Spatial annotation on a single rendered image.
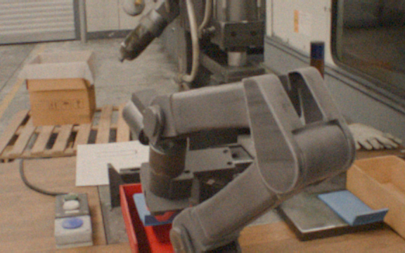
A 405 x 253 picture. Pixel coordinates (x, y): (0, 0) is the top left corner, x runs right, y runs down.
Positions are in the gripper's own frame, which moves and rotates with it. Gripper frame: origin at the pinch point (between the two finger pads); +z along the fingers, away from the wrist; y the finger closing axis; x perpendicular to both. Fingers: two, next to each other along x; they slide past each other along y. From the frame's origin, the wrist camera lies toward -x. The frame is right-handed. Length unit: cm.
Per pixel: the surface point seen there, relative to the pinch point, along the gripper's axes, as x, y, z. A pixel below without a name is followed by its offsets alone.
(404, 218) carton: -42.5, -10.0, -2.8
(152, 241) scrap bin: 1.7, -0.8, 6.6
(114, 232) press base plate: 7.9, 4.5, 10.1
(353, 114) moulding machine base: -85, 69, 53
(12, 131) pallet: 61, 257, 239
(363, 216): -35.7, -7.1, -1.2
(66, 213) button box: 16.7, 9.9, 9.8
